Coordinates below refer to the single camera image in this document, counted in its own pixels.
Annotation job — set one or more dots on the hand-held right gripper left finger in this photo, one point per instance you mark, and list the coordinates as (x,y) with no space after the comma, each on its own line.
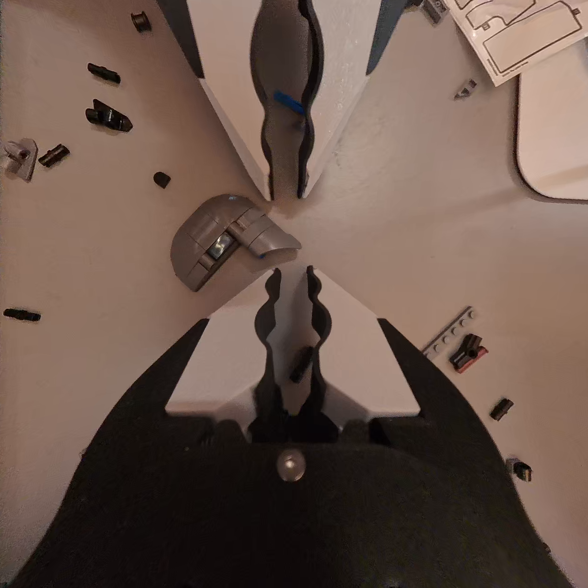
(216,367)

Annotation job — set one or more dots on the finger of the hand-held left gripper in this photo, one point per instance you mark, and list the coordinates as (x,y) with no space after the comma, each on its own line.
(220,46)
(344,46)

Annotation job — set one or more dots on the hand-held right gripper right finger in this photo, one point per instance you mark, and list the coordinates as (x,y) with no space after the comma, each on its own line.
(367,367)

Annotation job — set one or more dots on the dark grey curved lego panel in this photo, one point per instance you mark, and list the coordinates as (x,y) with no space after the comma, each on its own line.
(193,248)

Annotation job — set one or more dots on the small black lego bush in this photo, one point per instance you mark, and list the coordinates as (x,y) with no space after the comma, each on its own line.
(140,20)
(520,469)

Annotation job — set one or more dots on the black bent lego pin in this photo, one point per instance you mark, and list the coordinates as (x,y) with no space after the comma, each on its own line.
(301,365)

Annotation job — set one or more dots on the long blue lego pin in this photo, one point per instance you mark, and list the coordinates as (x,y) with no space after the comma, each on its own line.
(289,102)

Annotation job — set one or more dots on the long grey lego plate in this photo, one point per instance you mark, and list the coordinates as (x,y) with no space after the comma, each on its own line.
(448,335)

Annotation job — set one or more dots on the small dark grey lego plate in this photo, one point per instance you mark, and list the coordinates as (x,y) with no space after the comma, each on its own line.
(434,9)

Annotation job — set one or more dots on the black red lego piece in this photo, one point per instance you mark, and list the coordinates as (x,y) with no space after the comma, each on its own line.
(468,353)

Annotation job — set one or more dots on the short black lego pin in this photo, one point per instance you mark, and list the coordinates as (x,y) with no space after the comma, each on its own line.
(501,409)
(53,155)

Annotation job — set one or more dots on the small black lego piece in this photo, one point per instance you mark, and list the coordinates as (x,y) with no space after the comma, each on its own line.
(161,179)

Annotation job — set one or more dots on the white sticker sheet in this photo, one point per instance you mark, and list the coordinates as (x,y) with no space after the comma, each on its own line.
(519,36)

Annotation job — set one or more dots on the white book stand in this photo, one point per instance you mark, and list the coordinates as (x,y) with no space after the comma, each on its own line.
(556,138)

